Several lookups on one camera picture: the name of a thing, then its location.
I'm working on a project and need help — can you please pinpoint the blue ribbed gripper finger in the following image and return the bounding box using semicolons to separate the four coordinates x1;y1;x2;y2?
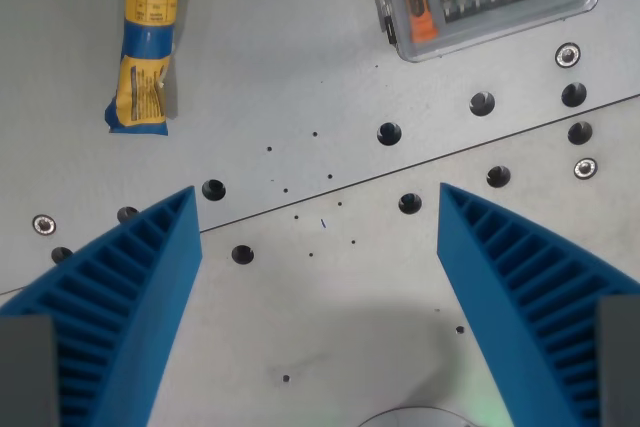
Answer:
0;185;204;427
436;182;640;427

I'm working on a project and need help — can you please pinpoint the blue and yellow bag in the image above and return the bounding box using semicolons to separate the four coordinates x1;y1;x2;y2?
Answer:
103;0;194;136

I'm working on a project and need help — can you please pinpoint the silver table bolt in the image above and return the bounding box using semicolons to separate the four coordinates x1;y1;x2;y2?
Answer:
573;157;598;181
555;42;582;69
32;214;58;237

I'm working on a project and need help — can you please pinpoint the grey round disc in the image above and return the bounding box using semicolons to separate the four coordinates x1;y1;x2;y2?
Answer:
358;407;481;427

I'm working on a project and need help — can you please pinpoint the orange and black screwdriver handle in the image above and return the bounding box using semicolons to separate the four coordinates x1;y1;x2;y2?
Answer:
401;0;441;45

